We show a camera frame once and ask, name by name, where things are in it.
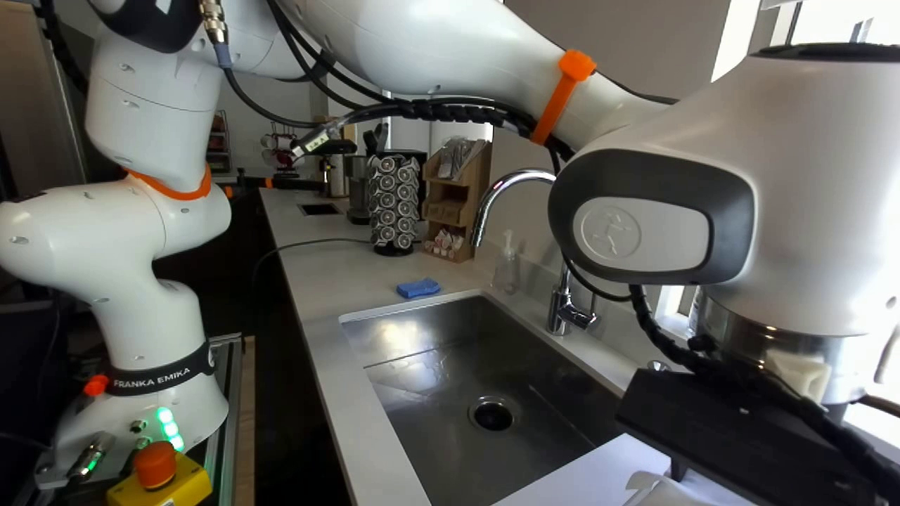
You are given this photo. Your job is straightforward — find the clear pump soap bottle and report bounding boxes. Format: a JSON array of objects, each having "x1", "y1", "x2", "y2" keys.
[{"x1": 492, "y1": 227, "x2": 524, "y2": 295}]

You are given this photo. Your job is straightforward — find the stainless steel sink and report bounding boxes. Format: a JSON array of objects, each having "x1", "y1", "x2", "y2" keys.
[{"x1": 337, "y1": 291, "x2": 659, "y2": 506}]

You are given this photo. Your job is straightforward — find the blue sponge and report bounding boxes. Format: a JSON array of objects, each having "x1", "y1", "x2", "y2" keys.
[{"x1": 395, "y1": 275, "x2": 445, "y2": 305}]

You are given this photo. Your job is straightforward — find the wooden organizer rack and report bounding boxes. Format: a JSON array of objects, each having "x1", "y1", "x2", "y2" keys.
[{"x1": 419, "y1": 139, "x2": 496, "y2": 265}]

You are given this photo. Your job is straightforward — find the coffee pod carousel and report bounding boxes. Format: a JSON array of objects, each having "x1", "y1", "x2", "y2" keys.
[{"x1": 362, "y1": 153, "x2": 424, "y2": 260}]

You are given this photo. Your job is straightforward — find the dark cylindrical canister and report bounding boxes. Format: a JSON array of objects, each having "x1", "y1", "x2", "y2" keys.
[{"x1": 343, "y1": 153, "x2": 375, "y2": 226}]

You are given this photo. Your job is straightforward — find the chrome gooseneck faucet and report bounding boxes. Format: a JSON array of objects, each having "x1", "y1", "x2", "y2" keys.
[{"x1": 472, "y1": 167, "x2": 603, "y2": 337}]

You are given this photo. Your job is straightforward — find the shelf with brown items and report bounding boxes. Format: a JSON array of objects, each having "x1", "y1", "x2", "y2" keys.
[{"x1": 206, "y1": 109, "x2": 233, "y2": 177}]

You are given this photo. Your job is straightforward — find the wooden robot mounting table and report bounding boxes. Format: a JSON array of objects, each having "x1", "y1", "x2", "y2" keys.
[{"x1": 206, "y1": 333, "x2": 258, "y2": 506}]

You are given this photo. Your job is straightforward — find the yellow emergency stop button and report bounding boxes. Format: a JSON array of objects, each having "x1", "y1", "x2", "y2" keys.
[{"x1": 104, "y1": 441, "x2": 215, "y2": 506}]

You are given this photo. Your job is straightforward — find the black cable on counter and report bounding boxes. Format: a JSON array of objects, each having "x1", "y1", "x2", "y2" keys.
[{"x1": 251, "y1": 233, "x2": 377, "y2": 275}]

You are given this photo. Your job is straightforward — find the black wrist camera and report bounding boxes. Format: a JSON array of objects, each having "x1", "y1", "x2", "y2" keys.
[{"x1": 613, "y1": 365, "x2": 888, "y2": 506}]

